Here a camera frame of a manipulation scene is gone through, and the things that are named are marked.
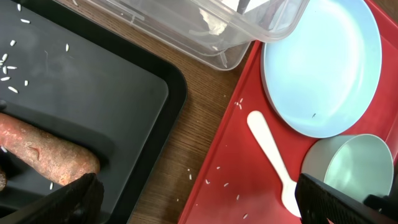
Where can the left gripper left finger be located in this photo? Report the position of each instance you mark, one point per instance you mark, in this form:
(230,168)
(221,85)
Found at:
(78,202)

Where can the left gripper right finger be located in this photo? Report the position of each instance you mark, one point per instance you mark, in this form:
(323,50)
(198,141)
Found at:
(319,203)

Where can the orange carrot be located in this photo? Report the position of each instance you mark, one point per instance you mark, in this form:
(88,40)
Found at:
(56,159)

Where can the light green bowl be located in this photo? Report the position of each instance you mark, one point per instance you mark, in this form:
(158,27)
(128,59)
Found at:
(356,165)

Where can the dark food scrap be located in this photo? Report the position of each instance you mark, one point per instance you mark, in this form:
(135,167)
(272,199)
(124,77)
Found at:
(3,180)

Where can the large light blue plate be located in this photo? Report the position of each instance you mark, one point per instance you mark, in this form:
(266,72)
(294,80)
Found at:
(323,76)

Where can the white rice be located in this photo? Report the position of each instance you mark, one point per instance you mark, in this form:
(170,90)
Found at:
(27,46)

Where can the red serving tray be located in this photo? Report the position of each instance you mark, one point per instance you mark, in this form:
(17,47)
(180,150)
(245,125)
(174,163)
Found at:
(237,183)

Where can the white plastic spoon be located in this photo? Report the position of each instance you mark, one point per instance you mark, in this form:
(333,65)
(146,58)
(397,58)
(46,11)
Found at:
(261,132)

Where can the black plastic tray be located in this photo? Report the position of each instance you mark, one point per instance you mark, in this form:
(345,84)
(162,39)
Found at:
(112,97)

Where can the clear plastic bin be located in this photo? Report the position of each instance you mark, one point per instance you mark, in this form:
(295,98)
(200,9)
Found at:
(179,24)

